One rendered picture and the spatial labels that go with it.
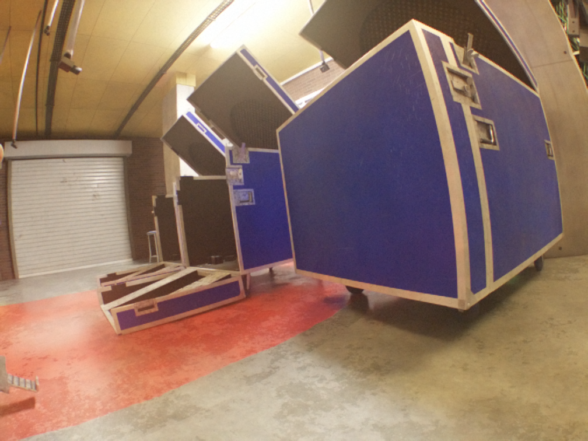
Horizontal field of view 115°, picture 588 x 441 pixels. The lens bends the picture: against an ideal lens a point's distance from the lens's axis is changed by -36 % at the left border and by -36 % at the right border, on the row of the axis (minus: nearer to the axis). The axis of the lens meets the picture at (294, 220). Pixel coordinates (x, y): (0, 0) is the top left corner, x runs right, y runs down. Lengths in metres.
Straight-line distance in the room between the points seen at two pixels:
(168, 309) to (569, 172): 2.46
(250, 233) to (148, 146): 6.77
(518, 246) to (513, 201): 0.16
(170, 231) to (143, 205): 4.39
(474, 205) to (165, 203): 3.28
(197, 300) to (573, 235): 2.29
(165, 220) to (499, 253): 3.30
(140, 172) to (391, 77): 7.54
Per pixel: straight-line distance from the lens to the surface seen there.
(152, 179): 8.15
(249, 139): 2.91
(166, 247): 3.57
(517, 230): 1.10
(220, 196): 2.75
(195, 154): 3.68
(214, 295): 1.70
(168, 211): 3.61
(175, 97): 5.21
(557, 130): 2.10
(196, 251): 2.59
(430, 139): 0.80
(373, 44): 2.00
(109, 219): 7.54
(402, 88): 0.88
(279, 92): 2.31
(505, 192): 1.02
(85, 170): 7.66
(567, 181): 2.07
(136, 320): 1.57
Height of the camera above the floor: 0.45
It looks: level
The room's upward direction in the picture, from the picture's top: 8 degrees counter-clockwise
